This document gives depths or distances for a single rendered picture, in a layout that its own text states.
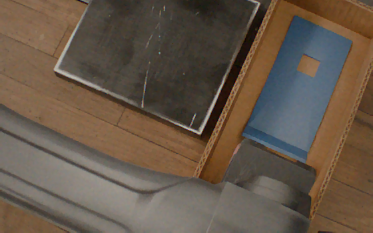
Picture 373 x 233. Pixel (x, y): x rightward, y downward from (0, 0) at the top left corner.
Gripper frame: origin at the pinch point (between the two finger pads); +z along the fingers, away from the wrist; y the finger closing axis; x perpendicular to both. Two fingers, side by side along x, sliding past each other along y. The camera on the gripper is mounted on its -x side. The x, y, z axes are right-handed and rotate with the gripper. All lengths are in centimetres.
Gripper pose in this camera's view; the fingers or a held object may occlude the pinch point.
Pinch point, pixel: (265, 173)
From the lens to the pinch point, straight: 66.8
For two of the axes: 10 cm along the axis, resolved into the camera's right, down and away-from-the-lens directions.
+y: 3.7, -8.7, -3.2
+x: -9.1, -4.1, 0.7
